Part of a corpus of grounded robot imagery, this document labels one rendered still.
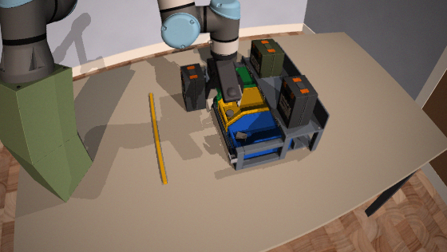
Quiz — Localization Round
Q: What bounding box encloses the green open bin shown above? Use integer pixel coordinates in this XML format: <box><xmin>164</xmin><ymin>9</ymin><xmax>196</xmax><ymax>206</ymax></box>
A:
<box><xmin>214</xmin><ymin>67</ymin><xmax>257</xmax><ymax>107</ymax></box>

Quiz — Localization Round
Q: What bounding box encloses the yellow bin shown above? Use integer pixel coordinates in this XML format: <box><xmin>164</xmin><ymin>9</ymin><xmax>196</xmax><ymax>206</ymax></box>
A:
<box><xmin>218</xmin><ymin>87</ymin><xmax>270</xmax><ymax>132</ymax></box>

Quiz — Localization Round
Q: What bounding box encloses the grey bin rack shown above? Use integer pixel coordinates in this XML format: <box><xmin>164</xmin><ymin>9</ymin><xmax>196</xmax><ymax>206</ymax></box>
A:
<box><xmin>212</xmin><ymin>42</ymin><xmax>330</xmax><ymax>171</ymax></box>

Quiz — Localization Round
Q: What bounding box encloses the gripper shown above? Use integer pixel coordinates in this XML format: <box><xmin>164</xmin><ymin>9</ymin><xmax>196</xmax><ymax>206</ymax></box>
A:
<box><xmin>205</xmin><ymin>51</ymin><xmax>244</xmax><ymax>112</ymax></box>

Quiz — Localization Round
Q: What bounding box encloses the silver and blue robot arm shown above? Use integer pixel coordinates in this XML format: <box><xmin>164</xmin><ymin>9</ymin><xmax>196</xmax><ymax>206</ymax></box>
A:
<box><xmin>0</xmin><ymin>0</ymin><xmax>242</xmax><ymax>103</ymax></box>

